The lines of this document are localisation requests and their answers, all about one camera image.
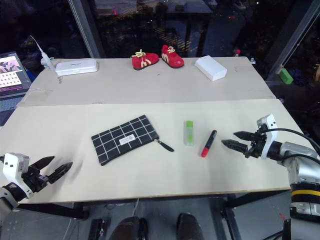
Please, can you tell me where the laptop computer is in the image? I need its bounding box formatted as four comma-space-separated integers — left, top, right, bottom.
0, 51, 32, 127

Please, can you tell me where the black table frame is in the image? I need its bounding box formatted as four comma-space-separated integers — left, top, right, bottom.
17, 189, 292, 240

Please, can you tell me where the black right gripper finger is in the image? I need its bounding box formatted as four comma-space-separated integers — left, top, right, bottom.
233, 130, 257, 142
221, 139, 251, 155

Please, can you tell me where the red black marker pen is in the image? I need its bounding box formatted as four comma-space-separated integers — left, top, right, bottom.
200, 129, 218, 158

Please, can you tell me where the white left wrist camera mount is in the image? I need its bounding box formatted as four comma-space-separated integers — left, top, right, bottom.
2, 152, 34, 200

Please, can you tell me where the red baby shoe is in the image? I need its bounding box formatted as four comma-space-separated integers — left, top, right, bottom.
131, 48, 160, 71
160, 44, 185, 69

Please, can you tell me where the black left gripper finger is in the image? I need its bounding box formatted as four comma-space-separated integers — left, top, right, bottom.
29, 156, 56, 174
47, 161, 74, 184

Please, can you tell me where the white rectangular box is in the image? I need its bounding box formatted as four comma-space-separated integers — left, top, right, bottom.
194, 55, 228, 82

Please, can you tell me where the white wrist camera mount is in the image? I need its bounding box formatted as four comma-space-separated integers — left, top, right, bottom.
256, 113, 278, 160
2, 152, 34, 200

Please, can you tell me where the white flat case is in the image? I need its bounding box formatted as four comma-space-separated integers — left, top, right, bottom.
54, 59, 99, 77

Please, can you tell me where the black grid pencil pouch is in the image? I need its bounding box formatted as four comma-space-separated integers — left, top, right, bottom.
90, 114, 175, 167

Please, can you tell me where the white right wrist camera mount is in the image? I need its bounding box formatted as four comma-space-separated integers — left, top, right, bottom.
256, 113, 278, 160

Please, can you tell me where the green block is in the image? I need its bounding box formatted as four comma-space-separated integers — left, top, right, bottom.
278, 68, 294, 85

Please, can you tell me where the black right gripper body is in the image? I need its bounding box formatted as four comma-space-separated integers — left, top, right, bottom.
244, 126, 268, 159

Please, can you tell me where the dark rounded robot foot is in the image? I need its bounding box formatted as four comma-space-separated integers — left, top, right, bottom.
175, 212, 205, 240
112, 215, 149, 240

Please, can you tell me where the green glue stick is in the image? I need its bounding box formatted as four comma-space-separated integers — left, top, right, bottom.
184, 120, 195, 147

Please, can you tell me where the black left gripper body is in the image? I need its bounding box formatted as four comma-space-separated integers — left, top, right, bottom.
21, 165, 50, 194

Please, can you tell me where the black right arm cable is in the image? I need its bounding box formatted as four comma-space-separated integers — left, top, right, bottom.
259, 127, 320, 161

